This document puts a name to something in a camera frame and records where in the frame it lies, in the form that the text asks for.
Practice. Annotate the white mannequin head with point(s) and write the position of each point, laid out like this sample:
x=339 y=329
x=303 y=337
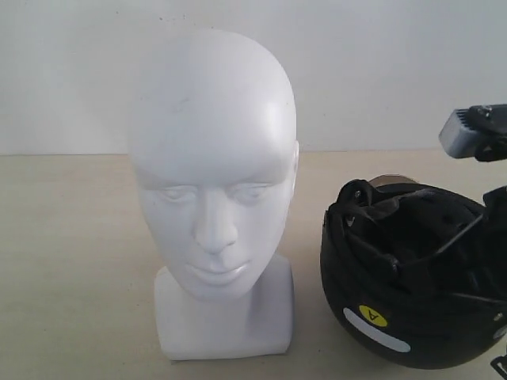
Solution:
x=213 y=145

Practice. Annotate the black helmet with tinted visor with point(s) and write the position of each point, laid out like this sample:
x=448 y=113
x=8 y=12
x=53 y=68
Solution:
x=415 y=273

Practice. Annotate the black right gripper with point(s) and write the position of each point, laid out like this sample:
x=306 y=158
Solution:
x=489 y=120

